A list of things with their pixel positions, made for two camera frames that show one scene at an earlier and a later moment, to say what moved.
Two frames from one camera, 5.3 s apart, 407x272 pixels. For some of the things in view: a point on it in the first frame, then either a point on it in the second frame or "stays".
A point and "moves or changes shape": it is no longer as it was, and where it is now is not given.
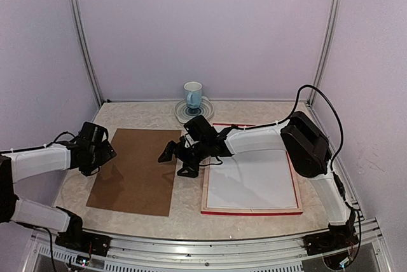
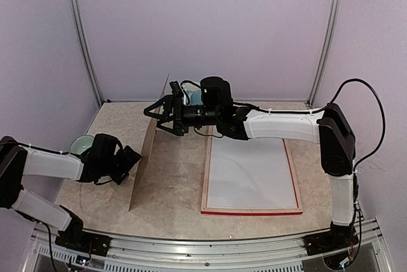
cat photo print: [257, 179] stays
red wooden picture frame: [250, 210] stays
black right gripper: [169, 150] → [168, 103]
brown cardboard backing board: [134, 180] moves or changes shape
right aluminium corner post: [334, 19] stays
